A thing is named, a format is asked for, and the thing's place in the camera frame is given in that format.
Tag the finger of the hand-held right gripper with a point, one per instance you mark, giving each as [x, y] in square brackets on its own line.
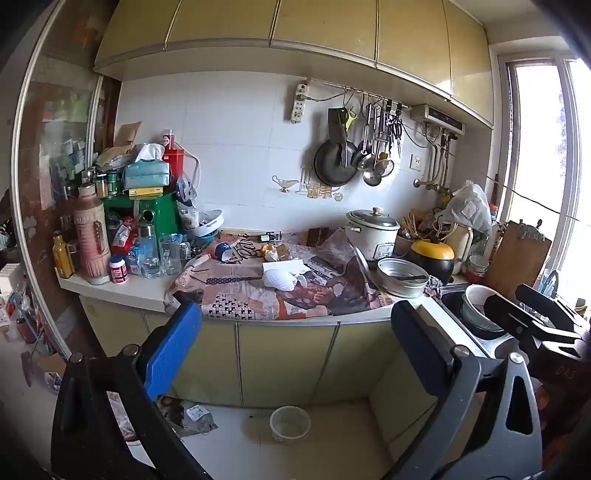
[521, 323]
[545, 300]

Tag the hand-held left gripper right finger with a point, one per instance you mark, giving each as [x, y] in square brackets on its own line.
[415, 341]

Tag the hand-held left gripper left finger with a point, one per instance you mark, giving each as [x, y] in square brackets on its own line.
[173, 344]

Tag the blue and white cup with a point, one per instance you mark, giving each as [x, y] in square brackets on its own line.
[224, 251]

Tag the white paper towel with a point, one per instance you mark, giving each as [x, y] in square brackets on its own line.
[284, 280]

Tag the white floor bin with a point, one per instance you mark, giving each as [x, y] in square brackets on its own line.
[277, 431]

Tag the small dark glass bottle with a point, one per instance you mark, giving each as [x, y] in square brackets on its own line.
[268, 238]

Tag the small cardboard box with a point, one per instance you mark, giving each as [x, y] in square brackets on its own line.
[282, 251]

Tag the wooden cutting board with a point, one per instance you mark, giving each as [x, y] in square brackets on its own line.
[517, 258]

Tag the steel sink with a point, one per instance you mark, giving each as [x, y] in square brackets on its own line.
[450, 304]

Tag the metal basin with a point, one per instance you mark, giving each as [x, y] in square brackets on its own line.
[399, 286]

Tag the grey dish rag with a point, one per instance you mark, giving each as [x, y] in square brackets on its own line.
[433, 284]

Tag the stack of small bowls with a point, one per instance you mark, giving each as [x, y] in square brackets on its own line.
[478, 267]

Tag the grey plastic bag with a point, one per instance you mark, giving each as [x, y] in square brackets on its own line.
[198, 417]

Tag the glass tumbler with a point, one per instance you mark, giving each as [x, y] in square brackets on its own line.
[170, 258]

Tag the clear bottle with metal cap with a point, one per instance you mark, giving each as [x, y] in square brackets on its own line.
[148, 258]

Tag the white jar with red label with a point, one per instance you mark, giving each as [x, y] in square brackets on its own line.
[119, 272]

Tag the black pot with yellow lid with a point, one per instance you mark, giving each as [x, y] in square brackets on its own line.
[431, 251]

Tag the metal grater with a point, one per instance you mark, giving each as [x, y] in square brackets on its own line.
[184, 250]

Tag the newspaper print cloth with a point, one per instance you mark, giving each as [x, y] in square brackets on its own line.
[258, 302]

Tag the white jug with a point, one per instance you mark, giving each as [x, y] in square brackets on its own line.
[461, 244]

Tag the chopstick holder with utensils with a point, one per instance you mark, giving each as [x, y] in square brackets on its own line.
[406, 242]

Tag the white rice cooker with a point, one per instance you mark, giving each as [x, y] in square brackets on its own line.
[369, 237]

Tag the blue plastic basket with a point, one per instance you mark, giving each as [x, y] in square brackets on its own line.
[211, 236]

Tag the translucent plastic bag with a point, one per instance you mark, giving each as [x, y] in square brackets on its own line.
[466, 205]

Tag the white plastic basket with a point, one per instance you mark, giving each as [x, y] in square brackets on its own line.
[207, 224]

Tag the clear plastic bag of packets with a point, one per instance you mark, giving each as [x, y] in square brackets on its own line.
[187, 217]

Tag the green box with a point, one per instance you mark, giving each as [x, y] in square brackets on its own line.
[159, 212]

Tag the pink thermos flask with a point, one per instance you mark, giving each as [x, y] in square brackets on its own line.
[90, 240]

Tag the yellow bottle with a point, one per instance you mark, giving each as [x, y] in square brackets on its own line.
[62, 258]

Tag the flat yellow box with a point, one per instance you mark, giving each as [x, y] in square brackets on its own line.
[143, 192]

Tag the window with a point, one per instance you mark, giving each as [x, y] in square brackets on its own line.
[535, 138]

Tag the metal soup ladle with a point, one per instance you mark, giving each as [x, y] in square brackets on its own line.
[371, 177]

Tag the teal tissue box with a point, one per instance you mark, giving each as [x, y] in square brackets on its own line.
[147, 173]

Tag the metal mesh strainer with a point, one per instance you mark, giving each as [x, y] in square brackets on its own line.
[385, 167]

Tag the red container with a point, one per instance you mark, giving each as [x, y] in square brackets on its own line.
[174, 159]

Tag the metal skimmer ladle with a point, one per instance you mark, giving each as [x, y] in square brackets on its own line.
[364, 159]

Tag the black frying pan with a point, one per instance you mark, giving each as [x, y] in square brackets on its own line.
[334, 164]

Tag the white water heater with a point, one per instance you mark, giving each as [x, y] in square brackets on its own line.
[436, 119]

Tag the kitchen scissors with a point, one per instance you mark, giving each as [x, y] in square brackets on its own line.
[396, 129]

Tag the brown cardboard pieces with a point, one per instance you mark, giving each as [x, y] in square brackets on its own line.
[124, 136]

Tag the cleaver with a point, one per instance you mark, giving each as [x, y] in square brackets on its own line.
[336, 127]

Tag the yellow-green peeler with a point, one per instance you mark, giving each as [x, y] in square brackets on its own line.
[351, 119]

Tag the glass display cabinet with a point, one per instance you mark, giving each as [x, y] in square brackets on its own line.
[55, 115]

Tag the white power strip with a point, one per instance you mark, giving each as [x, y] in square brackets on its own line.
[298, 108]

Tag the wall faucet pipes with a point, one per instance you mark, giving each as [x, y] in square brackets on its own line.
[434, 184]

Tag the white wall socket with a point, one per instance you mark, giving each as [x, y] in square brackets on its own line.
[416, 161]

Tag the metal hanging rail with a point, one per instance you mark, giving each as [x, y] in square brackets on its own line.
[351, 91]

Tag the yellow wall cabinet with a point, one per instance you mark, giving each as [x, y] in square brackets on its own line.
[323, 27]

